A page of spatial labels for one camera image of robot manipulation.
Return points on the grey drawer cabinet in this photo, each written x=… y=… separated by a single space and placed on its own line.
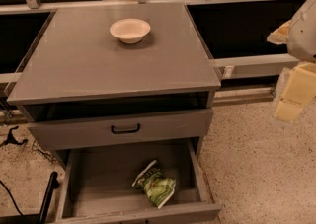
x=79 y=70

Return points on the black clip on floor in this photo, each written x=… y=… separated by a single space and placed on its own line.
x=11 y=139

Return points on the white bowl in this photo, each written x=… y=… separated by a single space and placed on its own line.
x=130 y=31

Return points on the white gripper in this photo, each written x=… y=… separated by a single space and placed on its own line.
x=303 y=37

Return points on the black drawer handle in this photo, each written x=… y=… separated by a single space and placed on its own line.
x=125 y=129

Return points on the green jalapeno chip bag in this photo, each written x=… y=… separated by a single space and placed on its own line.
x=158 y=188

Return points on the open lower grey drawer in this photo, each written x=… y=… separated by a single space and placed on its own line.
x=98 y=188

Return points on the upper grey drawer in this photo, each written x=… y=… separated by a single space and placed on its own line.
x=93 y=132

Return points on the black bar lower left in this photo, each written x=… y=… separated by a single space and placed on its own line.
x=51 y=187

